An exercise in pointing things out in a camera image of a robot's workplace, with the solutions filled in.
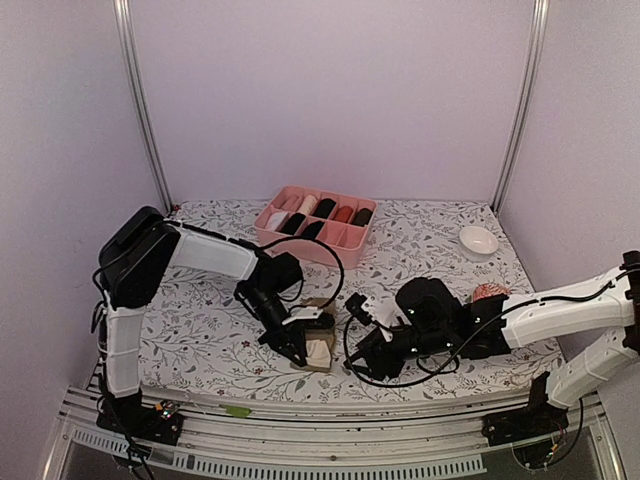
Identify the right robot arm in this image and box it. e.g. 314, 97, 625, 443
344, 251, 639, 436

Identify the floral table mat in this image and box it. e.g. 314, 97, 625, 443
102, 198, 569, 405

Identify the aluminium frame post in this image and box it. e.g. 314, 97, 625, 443
113, 0, 174, 213
491, 0, 550, 217

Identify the beige rolled underwear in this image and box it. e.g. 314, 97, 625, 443
297, 195, 318, 216

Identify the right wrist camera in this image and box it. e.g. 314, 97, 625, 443
345, 293, 382, 326

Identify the white bowl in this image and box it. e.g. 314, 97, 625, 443
458, 226, 499, 262

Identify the black rolled underwear front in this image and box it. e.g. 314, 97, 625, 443
279, 213, 306, 235

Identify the khaki underwear cream waistband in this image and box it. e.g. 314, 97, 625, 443
290, 302, 336, 373

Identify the right aluminium frame post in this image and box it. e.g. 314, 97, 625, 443
491, 0, 550, 217

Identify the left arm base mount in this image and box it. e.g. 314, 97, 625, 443
96, 391, 184, 446

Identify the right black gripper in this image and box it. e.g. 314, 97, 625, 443
343, 325, 453, 382

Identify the white folded cloth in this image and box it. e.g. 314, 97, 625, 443
265, 211, 289, 231

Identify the aluminium front rail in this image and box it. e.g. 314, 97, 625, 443
43, 385, 626, 479

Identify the pink divided storage box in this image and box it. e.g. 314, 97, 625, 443
254, 185, 378, 270

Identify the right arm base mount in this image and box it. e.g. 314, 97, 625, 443
481, 372, 569, 470

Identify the olive rolled underwear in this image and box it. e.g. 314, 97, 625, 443
351, 208, 373, 227

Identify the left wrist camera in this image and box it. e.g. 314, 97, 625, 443
281, 306, 324, 326

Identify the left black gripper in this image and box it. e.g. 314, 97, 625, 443
242, 284, 308, 367

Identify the black rolled underwear back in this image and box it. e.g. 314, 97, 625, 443
312, 198, 337, 219

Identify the black rolled underwear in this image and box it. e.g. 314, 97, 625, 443
312, 198, 337, 219
279, 213, 306, 235

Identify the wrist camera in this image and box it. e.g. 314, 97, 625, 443
345, 293, 382, 326
281, 306, 324, 326

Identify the green tape scrap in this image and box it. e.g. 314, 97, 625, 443
224, 405, 251, 418

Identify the red patterned bowl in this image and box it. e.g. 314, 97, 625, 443
471, 283, 511, 302

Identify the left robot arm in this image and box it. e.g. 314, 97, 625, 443
92, 206, 335, 434

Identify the left aluminium frame post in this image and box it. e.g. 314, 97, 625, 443
113, 0, 174, 213

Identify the red rolled underwear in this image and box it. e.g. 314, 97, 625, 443
333, 205, 353, 224

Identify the black underwear white trim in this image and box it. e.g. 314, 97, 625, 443
300, 221, 325, 239

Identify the pink folded cloth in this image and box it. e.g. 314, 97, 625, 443
278, 195, 299, 211

